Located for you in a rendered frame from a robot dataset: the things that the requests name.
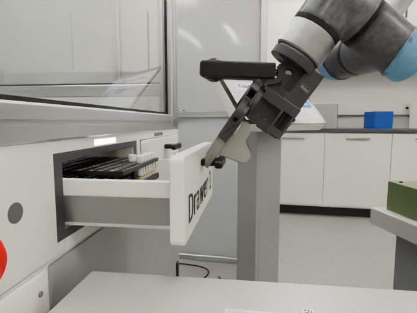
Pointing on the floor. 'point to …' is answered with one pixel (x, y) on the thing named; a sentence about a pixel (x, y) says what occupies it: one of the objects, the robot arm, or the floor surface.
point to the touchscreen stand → (259, 210)
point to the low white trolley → (223, 296)
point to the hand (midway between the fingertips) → (208, 156)
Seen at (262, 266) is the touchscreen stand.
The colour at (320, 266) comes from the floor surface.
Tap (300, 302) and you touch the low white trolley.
